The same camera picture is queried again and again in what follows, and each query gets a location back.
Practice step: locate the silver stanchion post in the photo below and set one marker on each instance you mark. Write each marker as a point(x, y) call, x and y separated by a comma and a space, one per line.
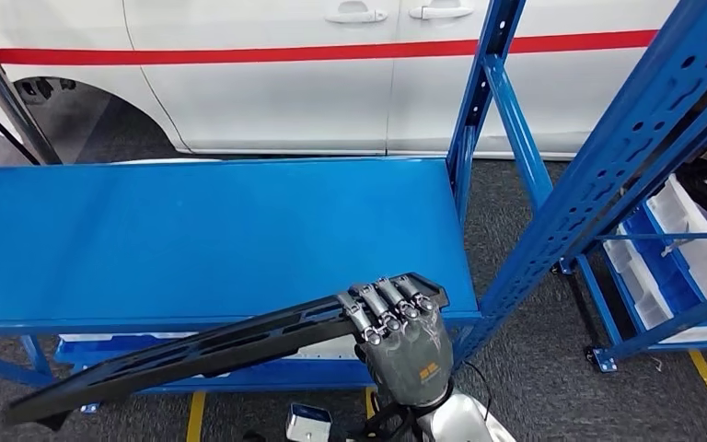
point(11, 104)

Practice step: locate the black plastic frame part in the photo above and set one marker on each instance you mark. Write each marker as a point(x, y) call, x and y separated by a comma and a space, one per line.
point(434, 285)

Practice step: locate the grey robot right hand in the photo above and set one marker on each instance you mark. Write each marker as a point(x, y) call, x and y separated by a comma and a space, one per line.
point(408, 360)

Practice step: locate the blue plastic bin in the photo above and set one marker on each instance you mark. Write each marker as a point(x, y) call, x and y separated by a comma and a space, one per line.
point(664, 268)

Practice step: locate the blue wheeled shelf rack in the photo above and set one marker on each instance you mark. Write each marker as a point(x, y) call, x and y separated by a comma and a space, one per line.
point(664, 332)

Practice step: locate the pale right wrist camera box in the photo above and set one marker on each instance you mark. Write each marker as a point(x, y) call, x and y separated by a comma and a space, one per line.
point(308, 424)

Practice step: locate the white car with red stripe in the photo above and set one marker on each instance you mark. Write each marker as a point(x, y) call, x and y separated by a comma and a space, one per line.
point(268, 104)

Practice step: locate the blue metal shelf rack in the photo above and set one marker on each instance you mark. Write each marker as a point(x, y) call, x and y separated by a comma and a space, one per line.
point(207, 232)

